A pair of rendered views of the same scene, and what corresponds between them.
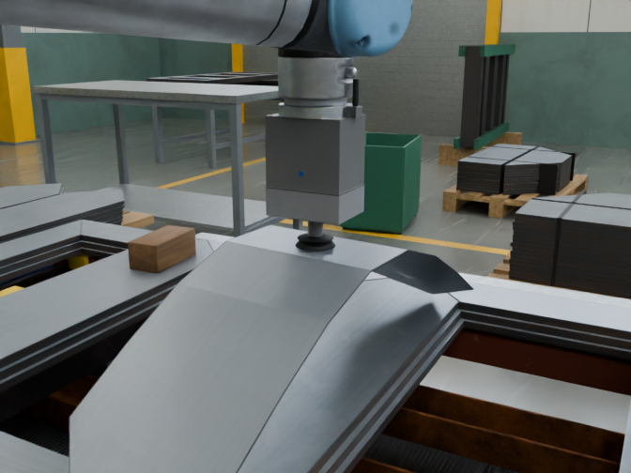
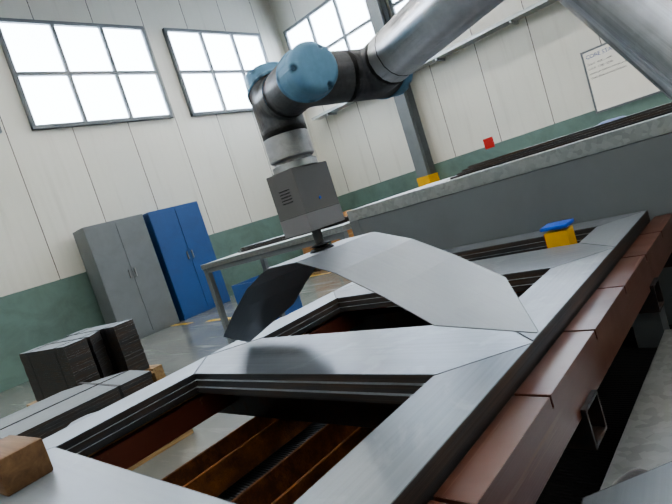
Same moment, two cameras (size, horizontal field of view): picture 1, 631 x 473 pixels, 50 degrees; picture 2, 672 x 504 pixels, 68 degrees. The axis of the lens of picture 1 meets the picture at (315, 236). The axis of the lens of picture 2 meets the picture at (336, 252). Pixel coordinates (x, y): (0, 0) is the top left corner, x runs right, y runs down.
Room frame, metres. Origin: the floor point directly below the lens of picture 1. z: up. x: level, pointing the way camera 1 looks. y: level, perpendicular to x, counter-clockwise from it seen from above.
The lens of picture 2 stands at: (0.46, 0.79, 1.08)
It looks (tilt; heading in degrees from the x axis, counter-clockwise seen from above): 5 degrees down; 285
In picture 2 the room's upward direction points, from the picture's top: 18 degrees counter-clockwise
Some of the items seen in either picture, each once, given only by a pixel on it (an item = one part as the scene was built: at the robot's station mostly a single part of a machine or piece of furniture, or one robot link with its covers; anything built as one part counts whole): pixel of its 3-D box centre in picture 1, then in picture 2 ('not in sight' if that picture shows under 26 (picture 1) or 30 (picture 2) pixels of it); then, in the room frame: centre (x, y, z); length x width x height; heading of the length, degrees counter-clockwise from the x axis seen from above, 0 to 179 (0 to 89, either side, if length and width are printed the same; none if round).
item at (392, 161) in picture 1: (378, 180); not in sight; (4.60, -0.44, 0.29); 0.61 x 0.46 x 0.57; 161
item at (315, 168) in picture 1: (322, 157); (301, 197); (0.71, -0.01, 1.11); 0.10 x 0.09 x 0.16; 153
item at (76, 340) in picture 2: not in sight; (86, 367); (4.29, -3.13, 0.32); 1.20 x 0.80 x 0.65; 157
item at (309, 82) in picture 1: (318, 81); (291, 149); (0.70, 0.00, 1.19); 0.08 x 0.08 x 0.05
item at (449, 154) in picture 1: (485, 101); not in sight; (7.28, -1.79, 0.58); 1.60 x 0.60 x 1.17; 155
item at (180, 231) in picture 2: not in sight; (185, 260); (5.44, -7.28, 0.98); 1.00 x 0.49 x 1.95; 62
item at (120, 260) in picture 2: not in sight; (128, 279); (5.97, -6.31, 0.98); 1.00 x 0.49 x 1.95; 62
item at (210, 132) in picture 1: (224, 115); not in sight; (7.41, 0.98, 0.43); 1.66 x 0.84 x 0.85; 152
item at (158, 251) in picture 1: (162, 248); (9, 463); (1.15, 0.27, 0.87); 0.12 x 0.06 x 0.05; 157
